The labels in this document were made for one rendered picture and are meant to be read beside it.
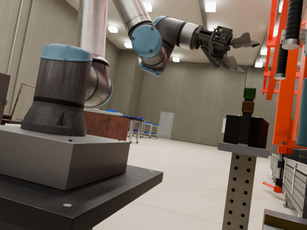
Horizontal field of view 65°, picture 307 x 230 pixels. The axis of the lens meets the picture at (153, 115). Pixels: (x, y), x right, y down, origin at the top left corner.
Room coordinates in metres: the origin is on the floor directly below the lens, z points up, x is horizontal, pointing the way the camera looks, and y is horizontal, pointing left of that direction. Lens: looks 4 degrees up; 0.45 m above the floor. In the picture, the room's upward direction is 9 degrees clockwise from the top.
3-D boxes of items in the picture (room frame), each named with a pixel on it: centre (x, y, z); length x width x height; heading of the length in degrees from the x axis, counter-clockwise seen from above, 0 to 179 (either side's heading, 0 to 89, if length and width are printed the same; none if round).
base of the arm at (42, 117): (0.75, 0.30, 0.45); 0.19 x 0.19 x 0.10
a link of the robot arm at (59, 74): (0.76, 0.30, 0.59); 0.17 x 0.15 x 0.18; 170
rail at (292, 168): (2.38, -1.39, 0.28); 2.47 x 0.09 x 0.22; 156
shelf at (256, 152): (1.04, -0.42, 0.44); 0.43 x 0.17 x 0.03; 156
